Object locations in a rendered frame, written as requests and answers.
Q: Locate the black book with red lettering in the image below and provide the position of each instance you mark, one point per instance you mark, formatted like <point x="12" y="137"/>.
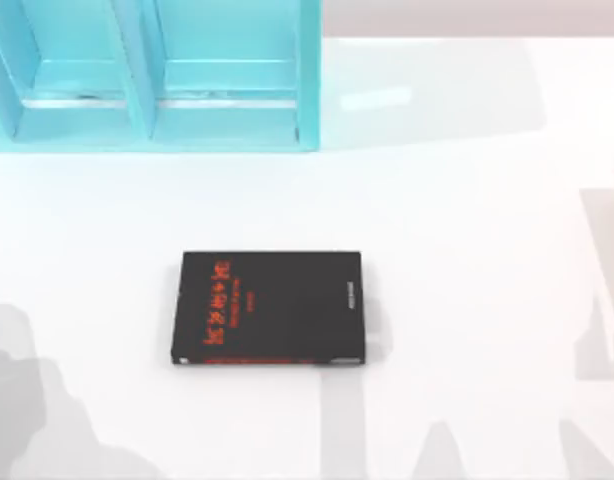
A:
<point x="287" y="310"/>

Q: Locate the light blue rack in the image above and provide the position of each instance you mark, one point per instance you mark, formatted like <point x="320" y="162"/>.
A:
<point x="227" y="75"/>

